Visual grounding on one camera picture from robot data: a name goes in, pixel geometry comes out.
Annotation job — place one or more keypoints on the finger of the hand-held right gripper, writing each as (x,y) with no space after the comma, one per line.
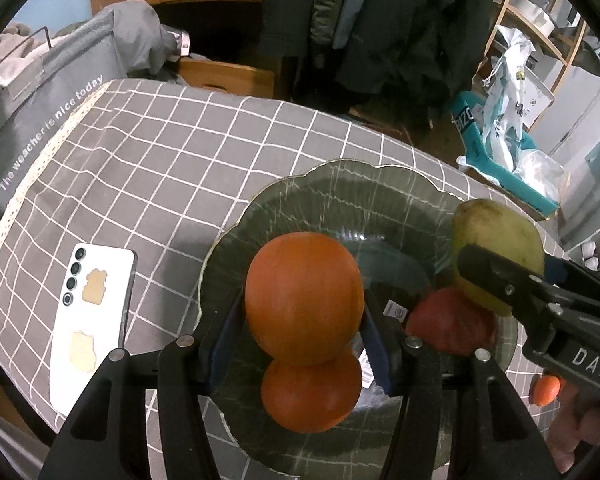
(555,270)
(495,270)

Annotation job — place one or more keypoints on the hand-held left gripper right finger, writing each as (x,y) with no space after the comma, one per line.
(377,355)

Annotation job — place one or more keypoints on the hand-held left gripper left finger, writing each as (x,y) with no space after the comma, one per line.
(225,345)

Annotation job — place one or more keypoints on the green pear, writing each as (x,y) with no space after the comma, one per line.
(500,232)

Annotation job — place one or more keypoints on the small tangerine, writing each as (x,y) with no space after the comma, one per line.
(546,391)

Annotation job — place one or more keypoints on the red apple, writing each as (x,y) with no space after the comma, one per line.
(450,320)

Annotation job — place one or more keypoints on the large orange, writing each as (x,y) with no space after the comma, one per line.
(305,300)
(310,395)

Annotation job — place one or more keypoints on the green glass plate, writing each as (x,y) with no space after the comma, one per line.
(330,200)

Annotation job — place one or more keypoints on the person's right hand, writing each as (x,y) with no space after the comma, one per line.
(575,425)

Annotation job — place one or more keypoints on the clear plastic bags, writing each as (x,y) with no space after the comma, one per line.
(540,172)

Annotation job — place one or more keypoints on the teal plastic basket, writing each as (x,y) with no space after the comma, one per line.
(485,160)

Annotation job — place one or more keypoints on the white smartphone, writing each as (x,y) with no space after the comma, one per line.
(105,320)

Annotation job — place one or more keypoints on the printed white rice bag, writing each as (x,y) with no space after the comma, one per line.
(505,110)

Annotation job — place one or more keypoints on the white labelled box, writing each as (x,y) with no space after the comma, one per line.
(537,100)

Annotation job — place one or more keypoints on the grey checkered tablecloth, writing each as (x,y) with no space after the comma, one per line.
(155,160)

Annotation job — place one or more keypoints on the wooden shelf rack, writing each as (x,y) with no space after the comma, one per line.
(572,55)

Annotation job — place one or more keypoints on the black hanging coat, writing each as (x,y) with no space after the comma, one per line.
(405,35)

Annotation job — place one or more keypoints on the wooden drawer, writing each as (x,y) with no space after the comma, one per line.
(220,77)

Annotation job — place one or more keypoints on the grey fabric laundry basket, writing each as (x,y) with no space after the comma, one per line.
(35,110)

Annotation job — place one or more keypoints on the grey hanging jacket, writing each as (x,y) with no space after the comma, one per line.
(330,10)

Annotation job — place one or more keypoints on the grey clothes pile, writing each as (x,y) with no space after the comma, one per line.
(140,35)

